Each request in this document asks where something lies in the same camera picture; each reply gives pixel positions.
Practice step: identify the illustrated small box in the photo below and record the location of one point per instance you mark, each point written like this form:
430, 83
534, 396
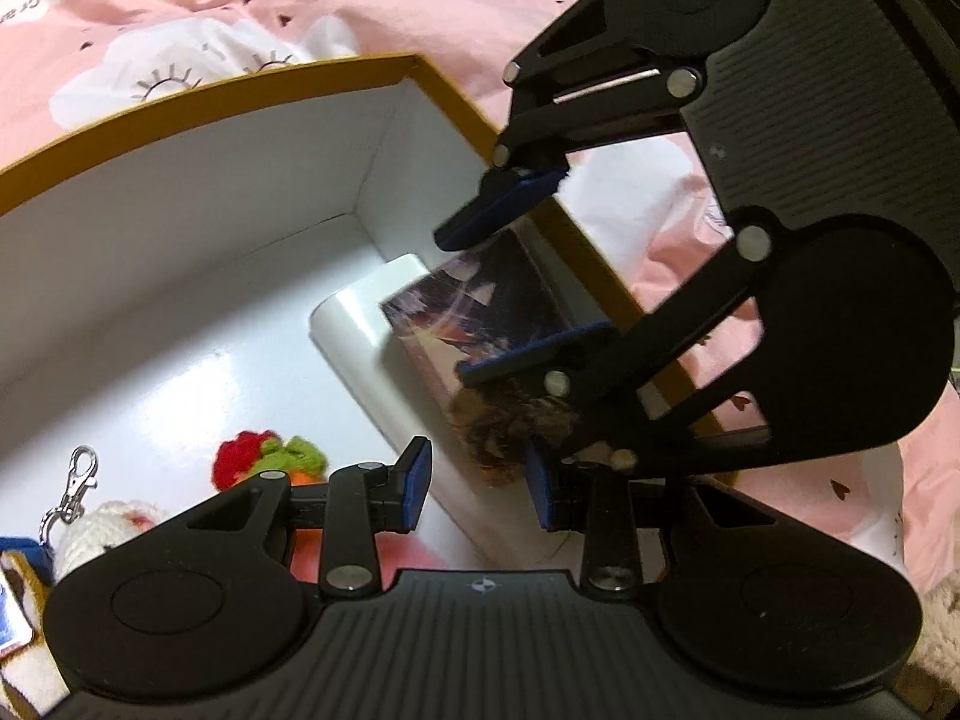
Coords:
465, 315

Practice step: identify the red and green crochet toy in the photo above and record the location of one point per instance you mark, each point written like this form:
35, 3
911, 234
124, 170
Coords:
240, 457

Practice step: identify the blue paper tag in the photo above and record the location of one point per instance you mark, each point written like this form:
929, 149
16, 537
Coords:
9, 607

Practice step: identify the raccoon plush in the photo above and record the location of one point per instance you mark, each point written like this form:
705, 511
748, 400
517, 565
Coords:
30, 675

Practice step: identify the pink soft toy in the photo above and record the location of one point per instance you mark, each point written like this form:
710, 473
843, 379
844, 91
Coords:
409, 559

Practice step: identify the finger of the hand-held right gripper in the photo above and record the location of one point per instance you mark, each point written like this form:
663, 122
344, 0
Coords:
495, 204
532, 354

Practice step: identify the white glossy case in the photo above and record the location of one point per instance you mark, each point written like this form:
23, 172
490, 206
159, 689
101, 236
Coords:
352, 337

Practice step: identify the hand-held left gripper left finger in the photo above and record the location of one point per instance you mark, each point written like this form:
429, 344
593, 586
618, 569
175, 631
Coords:
418, 480

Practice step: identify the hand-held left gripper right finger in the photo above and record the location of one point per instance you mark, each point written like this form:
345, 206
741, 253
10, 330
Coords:
541, 496

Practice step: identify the orange-rimmed cardboard box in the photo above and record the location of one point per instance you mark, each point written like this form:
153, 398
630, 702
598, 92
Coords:
187, 187

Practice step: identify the white crochet bunny plush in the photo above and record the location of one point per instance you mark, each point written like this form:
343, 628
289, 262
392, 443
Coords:
97, 540

